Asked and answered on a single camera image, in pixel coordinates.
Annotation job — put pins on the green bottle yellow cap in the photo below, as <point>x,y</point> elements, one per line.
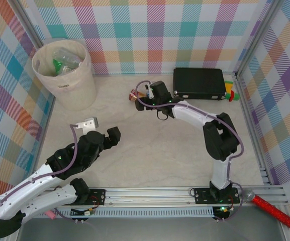
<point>56,65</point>

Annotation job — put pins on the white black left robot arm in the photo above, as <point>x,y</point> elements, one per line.
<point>29,185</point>

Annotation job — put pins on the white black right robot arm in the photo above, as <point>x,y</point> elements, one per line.
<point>192,114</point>

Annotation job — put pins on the cream round waste bin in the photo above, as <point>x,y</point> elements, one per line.
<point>69,95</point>

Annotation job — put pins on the black hard case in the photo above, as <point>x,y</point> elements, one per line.
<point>197,82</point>

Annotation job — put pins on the yellow green toy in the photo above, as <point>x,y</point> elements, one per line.
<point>229,86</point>

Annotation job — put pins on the red green toy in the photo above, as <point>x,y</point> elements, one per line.
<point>232,96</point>

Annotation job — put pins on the red glitter toy microphone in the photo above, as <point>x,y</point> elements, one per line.
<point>273,211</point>

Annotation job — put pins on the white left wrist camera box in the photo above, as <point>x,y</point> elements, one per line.
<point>87,124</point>

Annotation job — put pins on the aluminium side rail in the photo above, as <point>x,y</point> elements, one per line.
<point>44,130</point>
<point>251,125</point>

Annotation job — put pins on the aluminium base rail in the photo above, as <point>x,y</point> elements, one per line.
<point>147,194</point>

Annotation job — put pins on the aluminium frame post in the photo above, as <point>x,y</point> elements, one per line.
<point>254,37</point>
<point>30,21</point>

